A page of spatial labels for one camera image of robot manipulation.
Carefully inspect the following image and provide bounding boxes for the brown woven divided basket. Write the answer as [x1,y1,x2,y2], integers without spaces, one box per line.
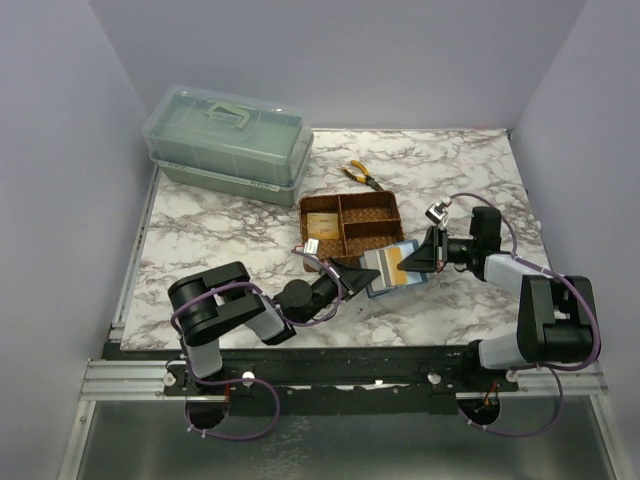
[299,191,405,266]

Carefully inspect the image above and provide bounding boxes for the yellow handled pliers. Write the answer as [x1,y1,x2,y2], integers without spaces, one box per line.
[342,160,384,191]

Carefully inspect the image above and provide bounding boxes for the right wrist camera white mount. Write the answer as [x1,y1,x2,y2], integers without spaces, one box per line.
[425,200,451,230]

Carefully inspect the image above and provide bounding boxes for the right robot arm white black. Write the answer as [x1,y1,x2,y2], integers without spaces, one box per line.
[399,202,601,371]

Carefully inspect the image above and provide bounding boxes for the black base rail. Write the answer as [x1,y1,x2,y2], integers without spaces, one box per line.
[164,346,518,417]

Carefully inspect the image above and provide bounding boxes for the blue leather card holder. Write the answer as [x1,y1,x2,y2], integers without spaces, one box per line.
[359,240,428,298]

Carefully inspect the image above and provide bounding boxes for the gold credit card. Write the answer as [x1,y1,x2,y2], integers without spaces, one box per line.
[308,221,340,240]
[364,246,408,292]
[307,212,338,229]

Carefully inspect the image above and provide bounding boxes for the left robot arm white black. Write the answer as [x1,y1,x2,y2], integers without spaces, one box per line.
[168,254,380,380]

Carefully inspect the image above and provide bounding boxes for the green plastic storage box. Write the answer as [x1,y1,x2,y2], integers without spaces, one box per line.
[142,85,314,207]

